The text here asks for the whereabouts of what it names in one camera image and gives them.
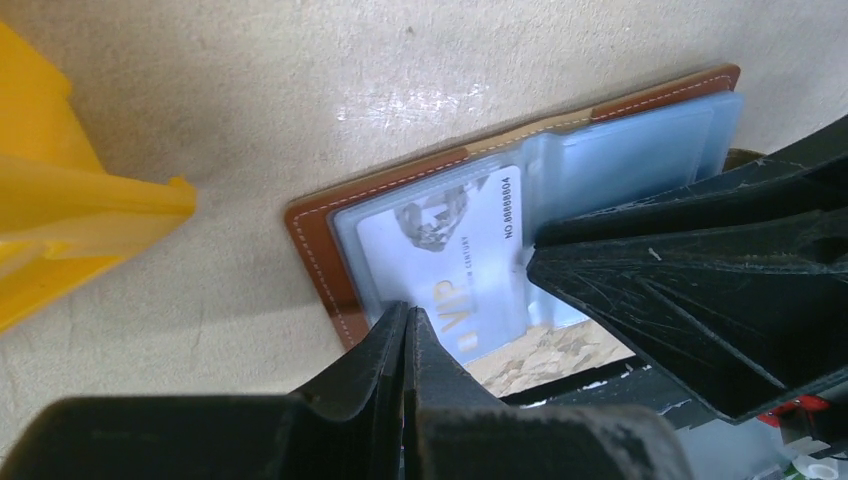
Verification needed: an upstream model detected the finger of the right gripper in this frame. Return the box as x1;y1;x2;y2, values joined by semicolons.
535;117;847;248
528;209;847;423

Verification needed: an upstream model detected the brown leather card holder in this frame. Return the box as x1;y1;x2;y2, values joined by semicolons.
284;63;744;348

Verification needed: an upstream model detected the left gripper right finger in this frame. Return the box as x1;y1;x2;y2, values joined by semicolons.
404;308;693;479

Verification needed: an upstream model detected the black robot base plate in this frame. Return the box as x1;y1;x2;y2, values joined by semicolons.
500;356;715;429

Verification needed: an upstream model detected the white vip card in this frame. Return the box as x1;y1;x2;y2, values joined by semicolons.
338;165;528;364

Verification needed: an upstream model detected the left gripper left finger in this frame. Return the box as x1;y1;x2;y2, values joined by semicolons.
1;303;410;479

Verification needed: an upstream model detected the yellow plastic divided bin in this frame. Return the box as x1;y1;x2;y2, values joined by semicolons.
1;25;197;330

